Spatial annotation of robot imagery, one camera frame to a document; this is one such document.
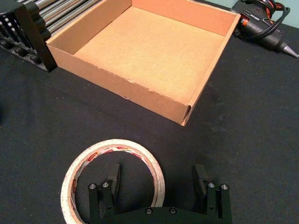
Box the black rack with steel bars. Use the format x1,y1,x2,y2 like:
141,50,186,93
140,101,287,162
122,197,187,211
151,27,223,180
0,0,100,73

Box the black corded tool orange parts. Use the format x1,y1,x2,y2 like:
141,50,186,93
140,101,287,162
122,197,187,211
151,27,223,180
230,0,299,59

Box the shallow brown cardboard tray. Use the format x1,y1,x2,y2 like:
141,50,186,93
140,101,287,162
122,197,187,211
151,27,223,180
46,0,242,127

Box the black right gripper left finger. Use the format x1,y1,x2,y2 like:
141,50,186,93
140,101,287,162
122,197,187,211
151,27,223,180
87,163,122,221

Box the roll of white tape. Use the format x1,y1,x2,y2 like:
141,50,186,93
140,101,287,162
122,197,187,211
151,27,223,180
60,139,166,224

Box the black table cloth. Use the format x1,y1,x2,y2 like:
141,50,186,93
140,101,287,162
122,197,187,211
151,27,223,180
0,17,299,224

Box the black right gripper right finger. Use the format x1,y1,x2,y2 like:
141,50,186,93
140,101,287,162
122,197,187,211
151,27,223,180
191,164,233,222

